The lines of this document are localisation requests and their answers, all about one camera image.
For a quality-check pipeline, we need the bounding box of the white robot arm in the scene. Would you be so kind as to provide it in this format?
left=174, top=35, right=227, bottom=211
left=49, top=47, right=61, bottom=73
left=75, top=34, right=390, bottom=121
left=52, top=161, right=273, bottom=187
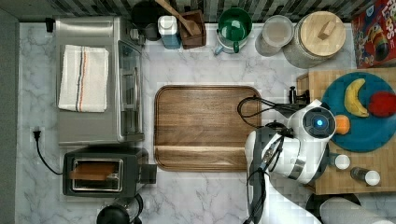
left=243, top=100, right=395, bottom=224

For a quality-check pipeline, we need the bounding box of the black drawer knob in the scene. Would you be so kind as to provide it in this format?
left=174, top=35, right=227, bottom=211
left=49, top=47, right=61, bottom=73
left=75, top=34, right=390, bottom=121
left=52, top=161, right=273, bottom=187
left=289, top=86, right=310, bottom=105

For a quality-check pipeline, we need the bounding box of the wooden drawer cabinet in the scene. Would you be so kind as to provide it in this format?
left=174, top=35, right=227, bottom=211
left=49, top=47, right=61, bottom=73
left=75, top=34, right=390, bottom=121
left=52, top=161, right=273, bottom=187
left=297, top=68, right=395, bottom=195

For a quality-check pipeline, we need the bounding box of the wooden cutting board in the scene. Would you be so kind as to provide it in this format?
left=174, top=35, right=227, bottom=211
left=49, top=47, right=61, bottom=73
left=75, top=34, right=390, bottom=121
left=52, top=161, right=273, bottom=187
left=154, top=85, right=262, bottom=172

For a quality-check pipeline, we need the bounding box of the dark wooden utensil box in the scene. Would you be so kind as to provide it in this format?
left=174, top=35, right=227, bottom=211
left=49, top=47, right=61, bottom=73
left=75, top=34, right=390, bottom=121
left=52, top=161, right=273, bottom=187
left=177, top=9, right=206, bottom=49

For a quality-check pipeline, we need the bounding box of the light blue mug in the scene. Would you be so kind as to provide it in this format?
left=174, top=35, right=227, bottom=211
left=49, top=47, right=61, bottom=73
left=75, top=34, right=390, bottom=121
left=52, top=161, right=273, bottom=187
left=214, top=31, right=248, bottom=55

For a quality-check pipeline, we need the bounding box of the stainless toaster oven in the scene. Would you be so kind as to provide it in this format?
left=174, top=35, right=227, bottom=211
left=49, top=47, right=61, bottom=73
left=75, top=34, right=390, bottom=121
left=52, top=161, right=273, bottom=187
left=55, top=16, right=144, bottom=146

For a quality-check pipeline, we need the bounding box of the wooden spatula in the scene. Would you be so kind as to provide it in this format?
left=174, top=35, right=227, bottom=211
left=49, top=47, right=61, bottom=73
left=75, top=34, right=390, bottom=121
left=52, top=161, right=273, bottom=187
left=155, top=0, right=201, bottom=35

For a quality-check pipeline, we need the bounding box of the blue white-lidded container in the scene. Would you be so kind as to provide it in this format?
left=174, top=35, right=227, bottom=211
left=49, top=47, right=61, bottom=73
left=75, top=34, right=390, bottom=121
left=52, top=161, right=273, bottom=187
left=158, top=16, right=181, bottom=49

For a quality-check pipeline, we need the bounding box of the green mug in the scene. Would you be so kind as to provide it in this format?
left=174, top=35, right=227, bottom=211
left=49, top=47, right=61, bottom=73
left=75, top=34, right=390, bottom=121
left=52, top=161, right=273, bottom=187
left=217, top=7, right=252, bottom=41

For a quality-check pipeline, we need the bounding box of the black kettle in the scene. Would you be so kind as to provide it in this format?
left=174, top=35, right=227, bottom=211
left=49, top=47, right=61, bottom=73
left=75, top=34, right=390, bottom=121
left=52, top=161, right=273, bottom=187
left=131, top=0, right=165, bottom=41

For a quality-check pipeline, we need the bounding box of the clear plastic-lidded jar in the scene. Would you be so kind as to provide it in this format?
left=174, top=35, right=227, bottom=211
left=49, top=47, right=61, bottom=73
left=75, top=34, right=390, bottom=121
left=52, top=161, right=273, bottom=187
left=255, top=15, right=294, bottom=57

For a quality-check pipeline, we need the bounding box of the black toaster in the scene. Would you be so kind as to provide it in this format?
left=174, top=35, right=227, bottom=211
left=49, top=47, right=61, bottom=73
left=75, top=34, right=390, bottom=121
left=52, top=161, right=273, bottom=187
left=63, top=145, right=157, bottom=198

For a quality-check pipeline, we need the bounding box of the white striped dish towel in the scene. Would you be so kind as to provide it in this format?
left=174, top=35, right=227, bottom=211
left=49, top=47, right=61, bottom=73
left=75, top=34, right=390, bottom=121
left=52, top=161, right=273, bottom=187
left=58, top=45, right=109, bottom=113

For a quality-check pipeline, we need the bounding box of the black coffee grinder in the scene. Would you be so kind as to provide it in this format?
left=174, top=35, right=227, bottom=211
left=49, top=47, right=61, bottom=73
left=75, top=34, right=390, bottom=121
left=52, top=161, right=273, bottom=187
left=96, top=193, right=144, bottom=224

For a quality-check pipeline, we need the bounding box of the wooden-lidded glass jar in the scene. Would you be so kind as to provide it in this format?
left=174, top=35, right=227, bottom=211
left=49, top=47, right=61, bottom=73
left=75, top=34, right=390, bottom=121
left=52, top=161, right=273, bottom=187
left=283, top=11, right=346, bottom=69

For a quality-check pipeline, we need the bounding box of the orange fruit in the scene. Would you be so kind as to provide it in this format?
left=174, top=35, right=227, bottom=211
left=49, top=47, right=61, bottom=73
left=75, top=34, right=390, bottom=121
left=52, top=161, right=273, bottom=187
left=335, top=115, right=350, bottom=134

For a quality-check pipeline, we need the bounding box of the white-capped salt shaker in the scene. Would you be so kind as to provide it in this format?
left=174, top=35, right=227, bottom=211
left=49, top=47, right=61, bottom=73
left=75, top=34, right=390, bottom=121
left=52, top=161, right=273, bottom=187
left=330, top=153, right=350, bottom=170

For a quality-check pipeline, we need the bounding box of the yellow banana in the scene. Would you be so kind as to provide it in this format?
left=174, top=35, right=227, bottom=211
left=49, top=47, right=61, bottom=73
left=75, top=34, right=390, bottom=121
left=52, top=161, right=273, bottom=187
left=344, top=78, right=369, bottom=118

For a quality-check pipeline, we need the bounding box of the blue plate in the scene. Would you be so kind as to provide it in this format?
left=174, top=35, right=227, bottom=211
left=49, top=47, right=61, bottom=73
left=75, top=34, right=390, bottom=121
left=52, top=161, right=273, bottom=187
left=321, top=72, right=396, bottom=152

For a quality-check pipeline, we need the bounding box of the red apple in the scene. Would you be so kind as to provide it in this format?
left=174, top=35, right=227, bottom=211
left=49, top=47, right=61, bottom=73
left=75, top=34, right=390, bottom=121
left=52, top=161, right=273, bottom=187
left=368, top=91, right=396, bottom=118

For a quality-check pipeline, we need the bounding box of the white-capped pepper shaker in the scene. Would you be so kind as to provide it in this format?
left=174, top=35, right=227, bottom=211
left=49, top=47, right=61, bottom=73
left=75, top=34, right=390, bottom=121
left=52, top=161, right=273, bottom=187
left=350, top=167, right=380, bottom=186

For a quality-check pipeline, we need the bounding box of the Froot Loops cereal box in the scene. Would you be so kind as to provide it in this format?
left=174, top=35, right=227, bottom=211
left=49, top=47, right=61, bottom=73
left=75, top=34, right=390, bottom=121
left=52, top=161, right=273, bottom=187
left=351, top=0, right=396, bottom=68

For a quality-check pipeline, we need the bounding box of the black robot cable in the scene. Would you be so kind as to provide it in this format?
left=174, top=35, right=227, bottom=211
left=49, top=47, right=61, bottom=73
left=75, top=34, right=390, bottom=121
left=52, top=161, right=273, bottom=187
left=236, top=95, right=304, bottom=129

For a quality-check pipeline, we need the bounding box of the black power cord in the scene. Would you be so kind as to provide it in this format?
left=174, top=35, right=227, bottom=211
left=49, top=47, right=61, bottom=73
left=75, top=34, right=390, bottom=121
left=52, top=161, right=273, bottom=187
left=32, top=129, right=64, bottom=175

